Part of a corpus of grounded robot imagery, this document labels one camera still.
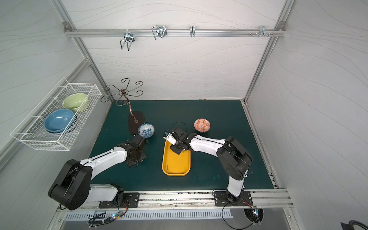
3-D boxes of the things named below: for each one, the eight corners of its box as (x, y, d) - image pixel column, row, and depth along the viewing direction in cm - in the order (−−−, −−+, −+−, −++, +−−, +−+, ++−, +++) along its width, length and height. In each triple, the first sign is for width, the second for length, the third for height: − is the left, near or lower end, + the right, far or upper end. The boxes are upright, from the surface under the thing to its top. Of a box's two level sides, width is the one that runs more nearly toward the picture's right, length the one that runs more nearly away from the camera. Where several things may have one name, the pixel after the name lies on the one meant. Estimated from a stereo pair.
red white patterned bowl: (199, 136, 100) (200, 132, 97) (191, 126, 106) (191, 122, 102) (211, 128, 105) (212, 125, 101) (203, 119, 110) (203, 115, 106)
